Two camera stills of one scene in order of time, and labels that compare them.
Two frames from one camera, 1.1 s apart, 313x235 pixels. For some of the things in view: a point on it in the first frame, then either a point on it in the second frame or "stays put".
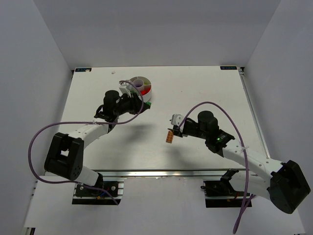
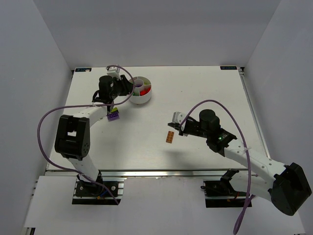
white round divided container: x=145 y=86 stays put
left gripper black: x=136 y=105 → x=122 y=84
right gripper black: x=180 y=129 stays put
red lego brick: x=144 y=92 stays put
